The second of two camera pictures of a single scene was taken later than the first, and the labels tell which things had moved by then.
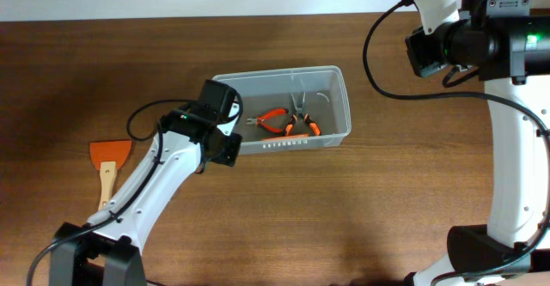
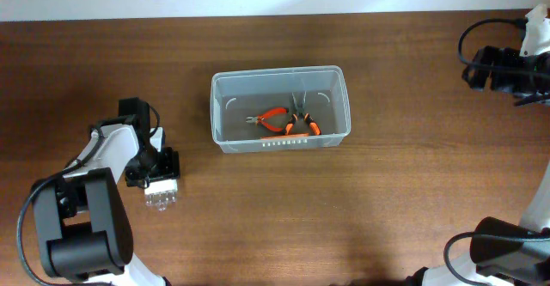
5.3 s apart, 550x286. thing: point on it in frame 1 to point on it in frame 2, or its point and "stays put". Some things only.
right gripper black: [416, 45] to [499, 57]
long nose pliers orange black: [301, 111] stays put
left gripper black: [231, 154] to [170, 169]
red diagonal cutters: [259, 120] stays put
